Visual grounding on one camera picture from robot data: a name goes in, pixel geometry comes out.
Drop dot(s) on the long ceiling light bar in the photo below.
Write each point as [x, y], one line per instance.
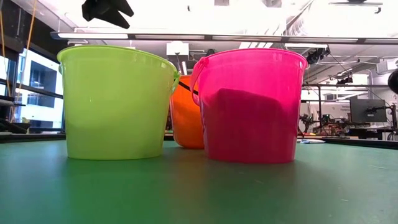
[171, 36]

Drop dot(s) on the white hanging box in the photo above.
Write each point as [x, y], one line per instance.
[177, 48]

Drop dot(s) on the black computer monitor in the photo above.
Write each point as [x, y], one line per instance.
[360, 110]

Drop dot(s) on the orange plastic bucket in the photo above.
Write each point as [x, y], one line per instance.
[186, 118]

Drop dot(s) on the background robot arms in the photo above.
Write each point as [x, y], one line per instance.
[329, 124]

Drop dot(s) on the lime green plastic bucket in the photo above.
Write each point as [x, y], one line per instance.
[115, 109]

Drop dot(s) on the black aluminium table frame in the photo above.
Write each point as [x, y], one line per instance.
[31, 137]

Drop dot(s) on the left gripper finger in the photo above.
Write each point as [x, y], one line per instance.
[124, 7]
[118, 21]

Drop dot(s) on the pink plastic bucket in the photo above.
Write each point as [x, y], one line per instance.
[248, 124]

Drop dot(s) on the small black hanging camera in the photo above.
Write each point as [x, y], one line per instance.
[344, 80]

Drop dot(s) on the black ceiling-mounted camera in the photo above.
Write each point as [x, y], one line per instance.
[315, 56]

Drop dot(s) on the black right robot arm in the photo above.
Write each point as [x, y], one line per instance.
[394, 81]

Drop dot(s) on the blue white candy wrapper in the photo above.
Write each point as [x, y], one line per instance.
[311, 141]

